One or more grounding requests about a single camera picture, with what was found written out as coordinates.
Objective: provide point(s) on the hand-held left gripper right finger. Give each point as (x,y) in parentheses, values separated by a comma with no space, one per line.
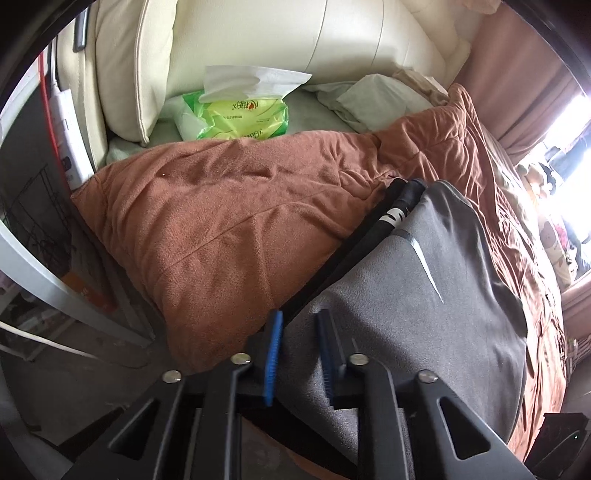
(325,355)

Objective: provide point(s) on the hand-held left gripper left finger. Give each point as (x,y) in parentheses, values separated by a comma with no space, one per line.
(273,350)

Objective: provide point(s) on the grey t-shirt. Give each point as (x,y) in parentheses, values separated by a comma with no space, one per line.
(415,323)

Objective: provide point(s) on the black printed t-shirt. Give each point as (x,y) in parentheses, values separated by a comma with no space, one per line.
(369,235)

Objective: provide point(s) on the brown blanket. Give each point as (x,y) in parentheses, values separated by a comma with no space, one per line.
(207,221)

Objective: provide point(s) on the printed window seat cushion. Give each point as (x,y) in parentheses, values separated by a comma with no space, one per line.
(554,249)

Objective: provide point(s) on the green tissue pack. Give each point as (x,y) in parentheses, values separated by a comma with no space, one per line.
(240,115)

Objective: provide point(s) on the cream plush toy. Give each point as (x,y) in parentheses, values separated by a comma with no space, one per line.
(533,177)

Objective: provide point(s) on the pale green pillow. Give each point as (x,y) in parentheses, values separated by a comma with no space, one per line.
(369,97)

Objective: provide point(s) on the white power strip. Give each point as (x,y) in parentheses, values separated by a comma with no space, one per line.
(69,147)

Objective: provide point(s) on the cream padded headboard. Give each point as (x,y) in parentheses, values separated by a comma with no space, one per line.
(346,37)

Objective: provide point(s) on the pink curtain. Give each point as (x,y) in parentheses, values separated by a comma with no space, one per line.
(508,69)

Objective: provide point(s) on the white furniture frame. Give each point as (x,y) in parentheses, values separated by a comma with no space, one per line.
(46,272)

